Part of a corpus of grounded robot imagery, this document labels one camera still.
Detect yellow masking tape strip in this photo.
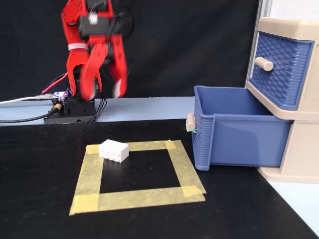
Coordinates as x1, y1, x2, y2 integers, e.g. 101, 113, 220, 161
85, 139, 184, 155
69, 145, 105, 216
164, 140, 207, 197
69, 185, 207, 216

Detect white cable tie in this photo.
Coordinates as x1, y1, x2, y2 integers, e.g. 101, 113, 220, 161
67, 43, 88, 51

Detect blue woven drawer plain handle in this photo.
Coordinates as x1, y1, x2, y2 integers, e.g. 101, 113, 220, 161
249, 31, 315, 111

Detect thin black servo wires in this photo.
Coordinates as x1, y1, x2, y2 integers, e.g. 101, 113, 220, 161
107, 0, 135, 35

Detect thin black base wires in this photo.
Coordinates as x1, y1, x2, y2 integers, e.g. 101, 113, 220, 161
93, 97, 108, 122

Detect black table mat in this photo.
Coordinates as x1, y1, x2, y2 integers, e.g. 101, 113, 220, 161
0, 118, 319, 239

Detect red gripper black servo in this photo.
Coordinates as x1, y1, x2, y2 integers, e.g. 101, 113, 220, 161
78, 11, 129, 101

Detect white USB cable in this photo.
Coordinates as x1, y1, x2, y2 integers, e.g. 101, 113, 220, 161
0, 93, 55, 105

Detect controller board with pink light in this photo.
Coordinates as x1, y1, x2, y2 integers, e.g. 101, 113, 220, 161
51, 90, 73, 103

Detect thick black power cable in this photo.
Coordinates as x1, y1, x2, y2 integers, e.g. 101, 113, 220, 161
0, 103, 63, 124

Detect blue woven drawer taped handle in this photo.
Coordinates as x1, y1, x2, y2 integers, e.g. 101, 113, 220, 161
186, 86, 292, 172

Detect beige plastic drawer cabinet frame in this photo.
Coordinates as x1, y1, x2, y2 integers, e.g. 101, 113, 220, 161
245, 16, 319, 184

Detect black backdrop cloth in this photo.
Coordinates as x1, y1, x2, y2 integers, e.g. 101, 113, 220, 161
0, 0, 260, 100

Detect white rectangular block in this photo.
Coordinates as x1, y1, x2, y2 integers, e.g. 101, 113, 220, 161
99, 139, 130, 163

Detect green tape on handle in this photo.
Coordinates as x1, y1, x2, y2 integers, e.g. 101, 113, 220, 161
185, 119, 197, 132

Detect pink sleeved red wire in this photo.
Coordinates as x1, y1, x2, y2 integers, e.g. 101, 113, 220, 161
41, 72, 69, 95

